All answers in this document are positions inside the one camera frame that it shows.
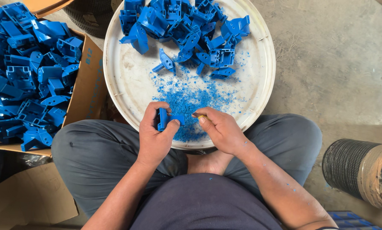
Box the person's bare foot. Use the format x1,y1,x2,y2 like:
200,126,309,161
187,149,234,176

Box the blue plastic bracket part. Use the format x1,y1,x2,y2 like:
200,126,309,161
157,108,185,132

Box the person's grey trousers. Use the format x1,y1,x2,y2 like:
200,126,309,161
51,113,323,219

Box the pile of blue plastic shavings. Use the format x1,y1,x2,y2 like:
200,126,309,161
149,51,252,142

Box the flat brown cardboard sheet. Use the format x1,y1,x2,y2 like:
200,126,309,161
0,162,80,230

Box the person's dark shirt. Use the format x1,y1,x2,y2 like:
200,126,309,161
130,173,284,230

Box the clear plastic wrap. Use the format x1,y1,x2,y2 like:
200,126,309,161
17,153,52,168

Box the heap of blue plastic brackets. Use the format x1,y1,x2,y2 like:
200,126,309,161
119,0,251,80

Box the brown cardboard flap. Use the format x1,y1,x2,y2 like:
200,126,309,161
22,0,75,19

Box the cardboard carton of blue brackets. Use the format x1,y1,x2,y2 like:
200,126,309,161
0,1,108,157

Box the black mesh cylinder with tape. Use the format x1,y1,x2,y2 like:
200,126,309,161
322,138,382,211

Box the person's right hand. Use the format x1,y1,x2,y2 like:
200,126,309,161
192,107,254,157

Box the white round plastic tray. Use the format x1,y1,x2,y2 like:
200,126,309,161
103,0,276,151

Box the person's left hand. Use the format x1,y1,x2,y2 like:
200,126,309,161
137,102,181,165

